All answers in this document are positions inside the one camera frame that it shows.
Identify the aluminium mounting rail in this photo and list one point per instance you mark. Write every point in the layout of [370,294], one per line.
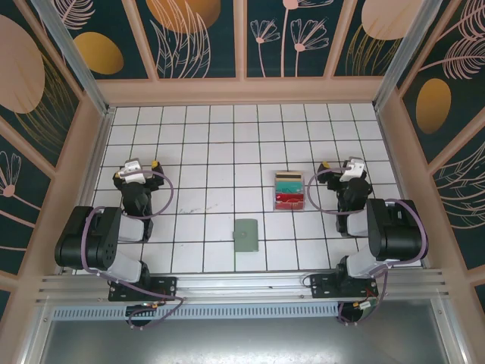
[242,284]

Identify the gold card with black stripe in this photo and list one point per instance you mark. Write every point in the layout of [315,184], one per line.
[288,179]

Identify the green card holder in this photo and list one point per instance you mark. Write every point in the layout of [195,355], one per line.
[246,237]

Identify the aluminium frame post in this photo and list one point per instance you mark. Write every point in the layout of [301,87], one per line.
[76,64]
[398,57]

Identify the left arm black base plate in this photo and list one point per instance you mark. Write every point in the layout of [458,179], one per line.
[166,286]

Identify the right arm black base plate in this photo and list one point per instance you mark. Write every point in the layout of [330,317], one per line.
[322,288]

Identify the grey metal panel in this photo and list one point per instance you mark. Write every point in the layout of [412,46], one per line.
[242,341]

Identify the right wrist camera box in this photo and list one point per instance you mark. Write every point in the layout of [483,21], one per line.
[352,170]

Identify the red plastic card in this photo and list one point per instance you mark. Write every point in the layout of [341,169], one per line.
[290,203]

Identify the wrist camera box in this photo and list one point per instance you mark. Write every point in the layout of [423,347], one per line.
[132,170]
[352,170]

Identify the clear plastic card box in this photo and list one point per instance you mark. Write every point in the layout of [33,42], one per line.
[289,209]

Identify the teal plastic card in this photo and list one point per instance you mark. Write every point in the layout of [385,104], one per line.
[288,187]

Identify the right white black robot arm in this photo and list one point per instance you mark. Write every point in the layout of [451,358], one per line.
[398,235]

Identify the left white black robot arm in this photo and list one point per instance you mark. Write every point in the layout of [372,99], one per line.
[72,242]

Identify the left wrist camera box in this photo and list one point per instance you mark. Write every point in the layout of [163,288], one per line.
[132,170]

